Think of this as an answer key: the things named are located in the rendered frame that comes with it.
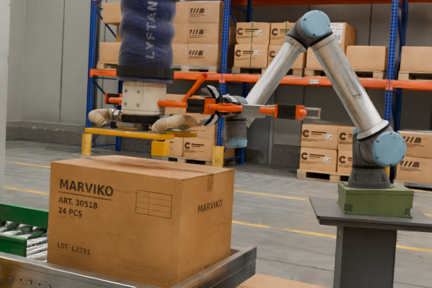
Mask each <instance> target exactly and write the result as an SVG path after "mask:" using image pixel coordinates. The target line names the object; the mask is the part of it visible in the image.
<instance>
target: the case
mask: <svg viewBox="0 0 432 288"><path fill-rule="evenodd" d="M234 179H235V169H234V168H222V167H217V166H206V165H195V164H189V163H179V162H173V161H162V160H156V159H145V158H139V157H129V156H118V155H110V156H98V157H87V158H80V159H67V160H61V161H51V170H50V188H49V219H48V252H47V262H49V263H52V264H57V265H61V266H66V267H72V268H75V269H80V270H84V271H89V272H93V273H98V274H101V275H107V276H112V277H116V278H121V279H124V280H130V281H133V282H139V283H142V284H147V285H153V286H156V287H162V288H171V287H173V286H175V285H176V284H178V283H180V282H182V281H184V280H186V279H188V278H189V277H191V276H193V275H196V274H197V273H200V272H201V271H203V270H205V269H207V268H209V267H211V266H213V265H215V264H216V263H218V262H220V261H222V260H224V259H226V258H228V257H230V249H231V226H232V214H233V191H234Z"/></svg>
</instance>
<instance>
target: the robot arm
mask: <svg viewBox="0 0 432 288"><path fill-rule="evenodd" d="M309 47H310V48H311V50H312V51H313V53H314V54H315V56H316V58H317V60H318V62H319V63H320V65H321V67H322V68H323V70H324V72H325V74H326V76H327V77H328V79H329V81H330V83H331V84H332V86H333V88H334V90H335V91H336V93H337V95H338V96H339V99H340V100H341V102H342V104H343V105H344V107H345V109H346V111H347V113H348V114H349V116H350V118H351V119H352V121H353V123H354V125H355V127H356V128H355V129H354V130H353V135H352V171H351V173H350V177H349V178H348V186H356V187H365V188H384V187H389V186H390V180H389V178H388V175H387V173H386V167H392V166H395V165H397V164H399V163H400V162H401V161H402V160H403V158H404V156H405V154H406V142H405V141H404V139H403V137H402V136H401V135H399V134H397V133H396V132H394V131H393V129H392V127H391V125H390V123H389V122H388V121H386V120H382V119H381V117H380V116H379V114H378V112H377V110H376V109H375V107H374V105H373V103H372V101H371V99H370V98H369V96H368V95H367V93H366V91H365V89H364V87H363V86H362V84H361V82H360V80H359V79H358V77H357V75H356V73H355V71H354V70H353V68H352V66H351V65H350V63H349V61H348V59H347V57H346V56H345V54H344V52H343V50H342V49H341V46H340V45H339V43H338V41H337V40H336V38H335V36H334V33H333V31H332V30H331V28H330V19H329V17H328V16H327V15H326V14H325V13H324V12H322V11H319V10H313V11H309V12H307V13H306V14H304V15H303V16H302V17H300V18H299V19H298V20H297V21H296V23H295V24H294V25H293V27H292V28H291V29H290V30H289V32H288V33H287V35H286V36H285V43H284V45H283V46H282V47H281V49H280V51H279V52H278V53H277V54H276V56H275V58H274V59H273V60H272V62H271V63H270V65H269V66H268V67H267V69H266V70H265V71H264V73H263V74H262V76H261V77H260V79H259V80H258V82H257V83H256V84H255V86H254V87H253V88H252V90H251V91H250V93H249V94H248V96H247V97H246V99H245V98H243V97H241V96H237V95H235V96H230V95H229V94H227V95H223V96H222V94H221V92H220V91H219V90H218V89H217V88H215V87H213V86H210V85H207V86H206V87H205V88H201V91H203V92H205V93H208V94H209V96H201V97H204V99H205V98H211V99H215V104H223V103H226V104H230V103H232V104H237V105H242V104H252V105H265V103H266V102H267V101H268V99H269V97H270V96H271V95H272V93H273V92H274V91H275V89H276V88H277V86H278V85H279V83H280V82H281V81H282V79H283V78H284V76H285V75H286V73H287V72H288V70H289V69H290V68H291V66H292V65H293V64H294V62H295V61H296V59H297V58H298V56H299V55H300V53H303V52H306V51H307V50H308V48H309ZM221 117H224V118H225V126H224V127H223V128H222V132H221V135H222V138H223V140H224V141H225V144H226V147H227V148H242V147H246V146H247V142H248V141H247V130H248V129H249V126H250V125H251V123H252V122H253V120H254V119H255V118H248V117H242V113H241V112H232V113H229V112H220V111H219V110H215V114H211V115H209V116H208V117H207V118H205V119H201V120H200V121H199V123H203V124H204V127H209V126H211V125H215V124H216V123H217V122H219V120H220V118H221Z"/></svg>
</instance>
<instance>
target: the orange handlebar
mask: <svg viewBox="0 0 432 288"><path fill-rule="evenodd" d="M109 102H110V103H117V104H122V98H113V97H110V98H109ZM157 105H158V106H163V107H182V108H186V102H174V101H169V100H166V101H161V100H159V101H158V102H157ZM207 109H209V110H219V111H220V112H223V113H225V112H229V113H236V112H242V105H237V104H232V103H218V104H210V103H209V104H208V105H207ZM260 113H266V114H274V113H275V108H274V107H261V108H260ZM306 114H307V111H306V110H300V111H299V115H300V116H305V115H306Z"/></svg>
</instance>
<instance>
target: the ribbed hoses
mask: <svg viewBox="0 0 432 288"><path fill-rule="evenodd" d="M110 110H111V109H95V110H92V111H91V112H89V114H88V119H89V120H90V121H91V122H93V123H95V124H96V125H97V126H98V127H103V126H104V127H105V126H106V125H107V124H108V123H107V121H106V120H105V118H106V119H109V118H110V119H111V117H110ZM196 125H197V118H196V117H195V116H192V115H189V114H175V115H173V116H170V117H168V118H161V119H160V120H157V121H156V122H155V123H154V124H153V126H152V127H151V130H152V132H162V131H163V129H168V128H172V127H175V126H183V128H182V129H180V131H185V130H187V129H188V128H190V127H195V126H196Z"/></svg>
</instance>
